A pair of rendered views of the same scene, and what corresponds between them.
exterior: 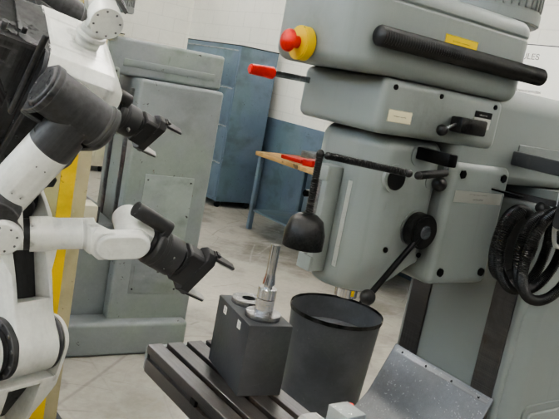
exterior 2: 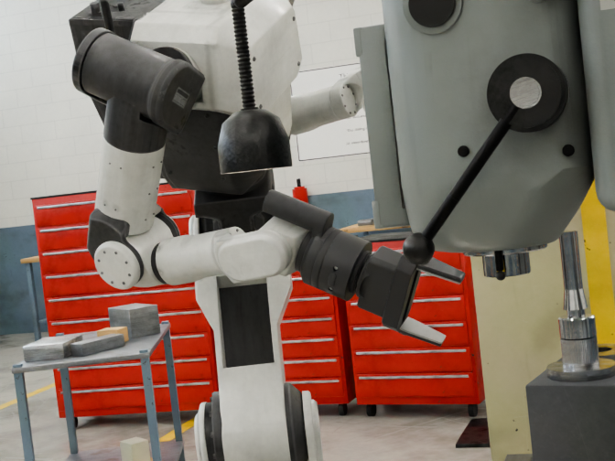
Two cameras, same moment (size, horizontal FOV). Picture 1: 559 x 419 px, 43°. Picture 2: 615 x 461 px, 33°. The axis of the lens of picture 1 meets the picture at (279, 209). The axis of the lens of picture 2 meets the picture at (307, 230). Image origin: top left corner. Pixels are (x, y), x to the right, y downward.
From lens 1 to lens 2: 1.17 m
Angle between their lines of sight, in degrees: 55
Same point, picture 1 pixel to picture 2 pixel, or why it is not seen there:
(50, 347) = (271, 432)
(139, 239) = (260, 241)
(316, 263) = (389, 212)
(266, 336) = (565, 405)
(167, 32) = not seen: outside the picture
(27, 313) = (239, 382)
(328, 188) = (367, 68)
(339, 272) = (411, 217)
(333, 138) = not seen: outside the picture
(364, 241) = (414, 143)
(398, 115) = not seen: outside the picture
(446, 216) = (596, 48)
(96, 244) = (218, 259)
